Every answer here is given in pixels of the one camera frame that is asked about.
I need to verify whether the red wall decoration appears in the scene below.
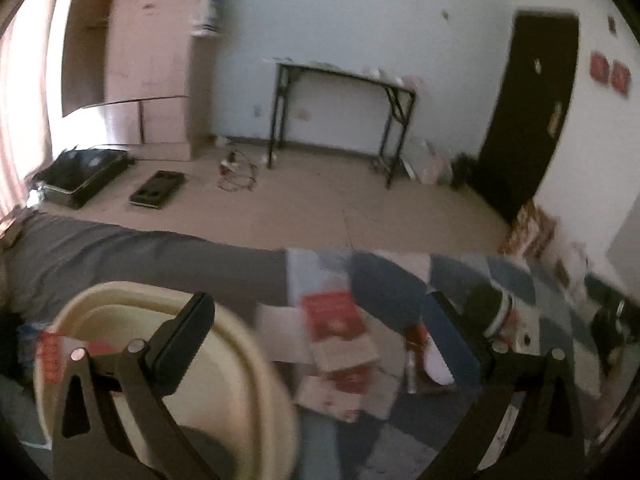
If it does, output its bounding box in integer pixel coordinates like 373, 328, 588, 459
611, 61, 631, 98
589, 51, 610, 86

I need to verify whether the grey bed sheet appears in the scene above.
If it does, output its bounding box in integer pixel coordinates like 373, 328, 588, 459
1, 211, 288, 323

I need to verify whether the black folding table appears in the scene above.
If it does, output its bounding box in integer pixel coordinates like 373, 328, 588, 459
266, 58, 418, 188

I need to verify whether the white red card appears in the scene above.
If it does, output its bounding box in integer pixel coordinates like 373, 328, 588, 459
294, 365, 400, 424

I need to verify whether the white red box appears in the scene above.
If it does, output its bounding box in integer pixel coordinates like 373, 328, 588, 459
300, 289, 378, 374

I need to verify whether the black foam tray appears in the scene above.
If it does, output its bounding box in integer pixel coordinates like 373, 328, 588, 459
128, 170, 186, 209

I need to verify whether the red wall decoration left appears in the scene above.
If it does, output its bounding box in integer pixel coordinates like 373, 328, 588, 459
589, 51, 610, 86

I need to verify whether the patterned box by wall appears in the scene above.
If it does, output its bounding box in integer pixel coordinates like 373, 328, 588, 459
498, 200, 558, 259

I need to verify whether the red cardboard box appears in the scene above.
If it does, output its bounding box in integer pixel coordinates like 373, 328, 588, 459
37, 330, 116, 385

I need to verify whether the bags pile by door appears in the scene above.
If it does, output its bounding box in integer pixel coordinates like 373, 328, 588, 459
371, 136, 477, 190

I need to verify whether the wooden wardrobe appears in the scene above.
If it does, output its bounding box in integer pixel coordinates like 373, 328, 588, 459
48, 0, 202, 160

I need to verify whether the dark door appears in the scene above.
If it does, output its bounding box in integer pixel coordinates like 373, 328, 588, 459
471, 11, 579, 223

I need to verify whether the cream plastic basin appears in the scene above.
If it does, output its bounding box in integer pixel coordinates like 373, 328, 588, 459
35, 282, 298, 479

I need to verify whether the black white striped plush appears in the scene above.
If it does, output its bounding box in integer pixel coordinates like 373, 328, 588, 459
462, 284, 513, 338

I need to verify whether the red wall decoration right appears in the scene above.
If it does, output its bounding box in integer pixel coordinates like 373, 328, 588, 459
611, 61, 631, 98

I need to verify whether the red clear tube box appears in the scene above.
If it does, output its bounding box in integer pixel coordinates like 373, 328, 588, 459
404, 324, 456, 396

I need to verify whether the white bag on wardrobe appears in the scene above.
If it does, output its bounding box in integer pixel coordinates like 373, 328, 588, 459
191, 0, 226, 37

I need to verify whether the open black suitcase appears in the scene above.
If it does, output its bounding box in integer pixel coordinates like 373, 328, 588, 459
32, 148, 134, 210

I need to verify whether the black cable on floor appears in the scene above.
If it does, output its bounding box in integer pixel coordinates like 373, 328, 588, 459
217, 146, 260, 194

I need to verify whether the blue white checkered rug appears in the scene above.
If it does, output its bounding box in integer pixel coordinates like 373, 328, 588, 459
246, 249, 618, 479

